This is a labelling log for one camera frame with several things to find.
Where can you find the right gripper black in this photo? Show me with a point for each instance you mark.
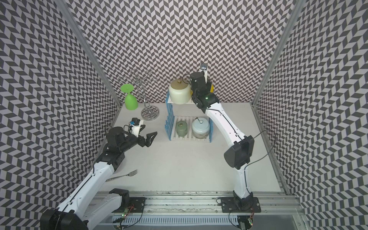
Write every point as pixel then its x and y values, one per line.
pixel 209 85

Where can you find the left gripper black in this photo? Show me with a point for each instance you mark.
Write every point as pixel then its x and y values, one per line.
pixel 148 142

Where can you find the cream canister brown lid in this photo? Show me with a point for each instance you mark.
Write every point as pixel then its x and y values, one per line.
pixel 179 91

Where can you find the blue white two-tier shelf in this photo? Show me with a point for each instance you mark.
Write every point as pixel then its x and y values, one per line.
pixel 171 127

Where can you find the light blue tea canister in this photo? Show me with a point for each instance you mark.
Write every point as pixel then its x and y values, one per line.
pixel 200 127

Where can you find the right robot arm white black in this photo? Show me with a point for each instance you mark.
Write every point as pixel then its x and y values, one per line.
pixel 240 146

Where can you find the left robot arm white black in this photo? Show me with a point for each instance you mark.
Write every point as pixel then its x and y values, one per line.
pixel 72 213

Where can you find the small green tea canister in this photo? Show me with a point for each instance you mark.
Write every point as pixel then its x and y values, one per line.
pixel 181 128

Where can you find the silver metal fork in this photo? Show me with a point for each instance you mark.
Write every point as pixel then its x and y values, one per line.
pixel 130 174

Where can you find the green plastic wine glass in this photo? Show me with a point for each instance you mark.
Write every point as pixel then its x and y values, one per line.
pixel 130 101

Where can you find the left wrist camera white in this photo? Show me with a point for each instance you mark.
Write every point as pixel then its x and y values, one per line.
pixel 134 126

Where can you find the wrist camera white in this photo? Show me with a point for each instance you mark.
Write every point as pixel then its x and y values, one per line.
pixel 134 126
pixel 204 70

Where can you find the chrome wire cup stand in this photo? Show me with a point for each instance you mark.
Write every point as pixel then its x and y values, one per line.
pixel 140 80

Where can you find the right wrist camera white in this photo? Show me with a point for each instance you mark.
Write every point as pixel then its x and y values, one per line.
pixel 204 70

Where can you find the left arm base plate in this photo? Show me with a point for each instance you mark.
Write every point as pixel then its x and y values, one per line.
pixel 133 205

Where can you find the aluminium front rail frame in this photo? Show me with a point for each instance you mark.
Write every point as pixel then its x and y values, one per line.
pixel 182 207

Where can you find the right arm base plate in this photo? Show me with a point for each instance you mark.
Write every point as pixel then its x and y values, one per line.
pixel 228 205

